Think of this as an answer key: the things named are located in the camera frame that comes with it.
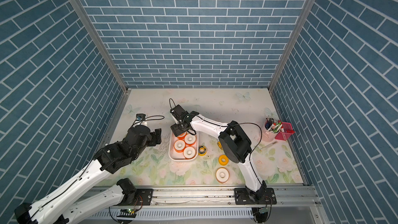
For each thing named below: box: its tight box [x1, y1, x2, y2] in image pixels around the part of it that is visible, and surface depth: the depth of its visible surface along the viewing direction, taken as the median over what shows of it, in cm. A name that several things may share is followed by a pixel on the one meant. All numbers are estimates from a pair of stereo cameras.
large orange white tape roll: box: [173, 138, 186, 153], surface depth 91 cm
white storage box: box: [167, 129, 199, 162], surface depth 90 cm
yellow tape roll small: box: [182, 146, 196, 160], surface depth 88 cm
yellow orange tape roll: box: [218, 154, 230, 166], surface depth 86 cm
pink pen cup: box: [262, 119, 281, 143], surface depth 88 cm
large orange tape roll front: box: [215, 166, 230, 184], surface depth 81 cm
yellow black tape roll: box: [197, 145, 207, 157], surface depth 90 cm
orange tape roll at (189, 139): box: [184, 133, 196, 146], surface depth 93 cm
